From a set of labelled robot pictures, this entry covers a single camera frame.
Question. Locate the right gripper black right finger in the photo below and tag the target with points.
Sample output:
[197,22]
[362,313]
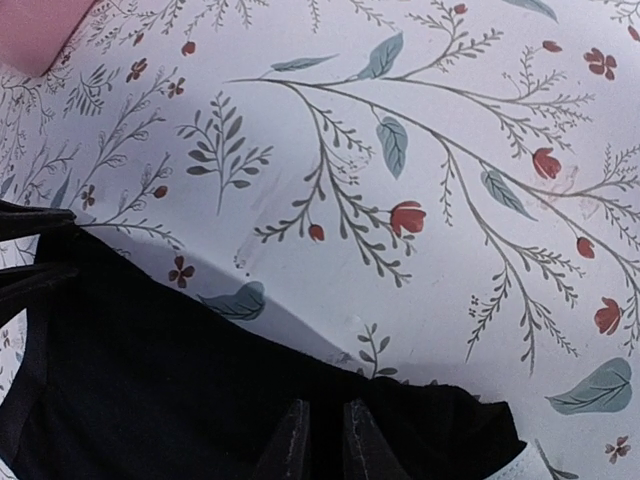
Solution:
[366,453]

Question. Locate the black white-striped underwear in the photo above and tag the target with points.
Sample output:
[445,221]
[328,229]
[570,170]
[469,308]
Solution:
[125,378]

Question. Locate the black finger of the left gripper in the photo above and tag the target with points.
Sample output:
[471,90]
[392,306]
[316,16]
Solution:
[19,221]
[21,286]

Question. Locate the floral patterned table cloth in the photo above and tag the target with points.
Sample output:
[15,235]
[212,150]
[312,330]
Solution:
[438,192]

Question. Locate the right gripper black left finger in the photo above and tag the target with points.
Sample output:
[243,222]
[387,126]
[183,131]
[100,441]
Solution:
[288,453]

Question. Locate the pink divided organizer box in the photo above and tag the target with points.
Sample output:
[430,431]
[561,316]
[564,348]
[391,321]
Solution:
[34,32]

